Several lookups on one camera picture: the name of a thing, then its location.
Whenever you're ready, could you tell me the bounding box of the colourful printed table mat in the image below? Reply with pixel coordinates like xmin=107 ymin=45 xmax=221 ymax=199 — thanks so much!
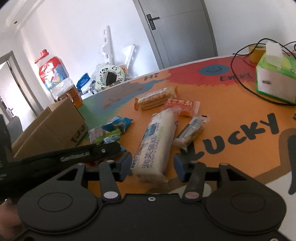
xmin=78 ymin=55 xmax=296 ymax=195

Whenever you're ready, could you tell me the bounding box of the yellow tape roll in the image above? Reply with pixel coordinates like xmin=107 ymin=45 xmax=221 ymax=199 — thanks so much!
xmin=248 ymin=44 xmax=266 ymax=64

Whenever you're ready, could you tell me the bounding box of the cracker packet clear wrapper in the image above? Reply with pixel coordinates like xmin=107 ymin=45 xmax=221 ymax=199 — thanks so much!
xmin=134 ymin=87 xmax=178 ymax=111

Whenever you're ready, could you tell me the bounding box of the blue plastic bag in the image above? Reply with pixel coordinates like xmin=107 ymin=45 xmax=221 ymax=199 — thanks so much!
xmin=76 ymin=73 xmax=94 ymax=94

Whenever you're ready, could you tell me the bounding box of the green tissue box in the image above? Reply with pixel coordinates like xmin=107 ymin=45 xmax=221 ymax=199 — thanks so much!
xmin=256 ymin=41 xmax=295 ymax=104

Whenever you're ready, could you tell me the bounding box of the white foam packaging piece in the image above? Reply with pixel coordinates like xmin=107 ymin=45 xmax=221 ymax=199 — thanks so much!
xmin=101 ymin=25 xmax=137 ymax=81

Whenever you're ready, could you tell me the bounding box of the long white cake packet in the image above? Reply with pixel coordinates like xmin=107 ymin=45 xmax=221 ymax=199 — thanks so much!
xmin=131 ymin=108 xmax=181 ymax=183

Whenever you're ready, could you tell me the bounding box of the black door handle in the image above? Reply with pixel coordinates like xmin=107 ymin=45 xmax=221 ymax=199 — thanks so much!
xmin=146 ymin=14 xmax=160 ymax=31

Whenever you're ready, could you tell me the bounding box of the grey door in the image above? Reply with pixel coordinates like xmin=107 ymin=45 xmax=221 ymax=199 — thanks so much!
xmin=133 ymin=1 xmax=218 ymax=69

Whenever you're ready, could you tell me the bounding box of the blue snack packet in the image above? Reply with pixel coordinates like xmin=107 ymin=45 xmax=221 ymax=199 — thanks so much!
xmin=101 ymin=115 xmax=133 ymax=133

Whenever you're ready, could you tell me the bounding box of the black cable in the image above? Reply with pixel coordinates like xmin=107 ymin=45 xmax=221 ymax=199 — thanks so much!
xmin=231 ymin=38 xmax=296 ymax=107

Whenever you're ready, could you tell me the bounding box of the green striped snack packet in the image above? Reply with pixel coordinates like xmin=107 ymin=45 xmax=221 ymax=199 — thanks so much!
xmin=88 ymin=127 xmax=121 ymax=145

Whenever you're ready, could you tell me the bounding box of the brown cardboard box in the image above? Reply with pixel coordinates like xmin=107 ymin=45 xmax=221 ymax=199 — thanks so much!
xmin=12 ymin=98 xmax=88 ymax=161

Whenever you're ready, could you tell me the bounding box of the panda print round cushion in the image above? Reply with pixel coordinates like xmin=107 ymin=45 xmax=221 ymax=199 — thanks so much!
xmin=95 ymin=64 xmax=125 ymax=90

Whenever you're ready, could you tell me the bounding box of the small clear snack bar packet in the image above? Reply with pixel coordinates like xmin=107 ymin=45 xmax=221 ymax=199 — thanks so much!
xmin=173 ymin=115 xmax=210 ymax=152

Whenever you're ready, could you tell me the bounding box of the orange snack packet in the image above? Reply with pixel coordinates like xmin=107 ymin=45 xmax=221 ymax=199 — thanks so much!
xmin=163 ymin=98 xmax=201 ymax=118

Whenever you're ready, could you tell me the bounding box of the large cooking oil bottle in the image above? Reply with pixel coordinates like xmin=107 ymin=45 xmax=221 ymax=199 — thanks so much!
xmin=35 ymin=49 xmax=83 ymax=108

